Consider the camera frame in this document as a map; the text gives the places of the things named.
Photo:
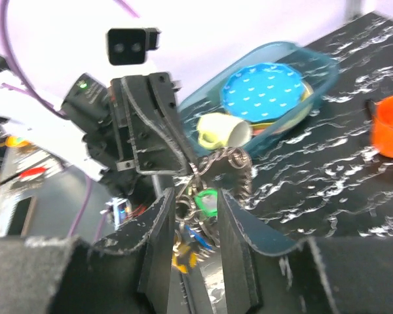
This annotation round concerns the green capped key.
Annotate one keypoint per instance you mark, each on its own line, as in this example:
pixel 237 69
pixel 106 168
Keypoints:
pixel 206 201

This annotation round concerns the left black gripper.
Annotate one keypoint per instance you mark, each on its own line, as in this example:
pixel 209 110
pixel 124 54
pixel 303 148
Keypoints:
pixel 143 133

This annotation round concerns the clear blue plastic bin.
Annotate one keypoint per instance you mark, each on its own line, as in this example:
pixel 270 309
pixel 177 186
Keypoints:
pixel 319 73

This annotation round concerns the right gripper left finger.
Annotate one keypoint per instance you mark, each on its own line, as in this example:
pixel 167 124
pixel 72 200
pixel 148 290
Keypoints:
pixel 132 266

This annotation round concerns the blue capped key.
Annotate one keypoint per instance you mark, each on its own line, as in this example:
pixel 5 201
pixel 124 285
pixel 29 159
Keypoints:
pixel 198 238

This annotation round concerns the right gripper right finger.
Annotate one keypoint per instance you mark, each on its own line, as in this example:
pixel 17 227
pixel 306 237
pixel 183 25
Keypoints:
pixel 250 253

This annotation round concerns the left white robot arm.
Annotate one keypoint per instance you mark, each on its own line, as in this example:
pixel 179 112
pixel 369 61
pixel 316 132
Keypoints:
pixel 59 125

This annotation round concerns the orange plastic cup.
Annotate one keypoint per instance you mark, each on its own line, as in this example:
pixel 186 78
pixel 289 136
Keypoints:
pixel 381 116

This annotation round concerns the yellow capped key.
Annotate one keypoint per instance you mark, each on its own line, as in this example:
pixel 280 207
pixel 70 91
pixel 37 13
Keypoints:
pixel 184 258

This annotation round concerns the blue dotted plate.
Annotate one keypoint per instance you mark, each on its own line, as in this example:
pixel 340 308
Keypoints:
pixel 262 92

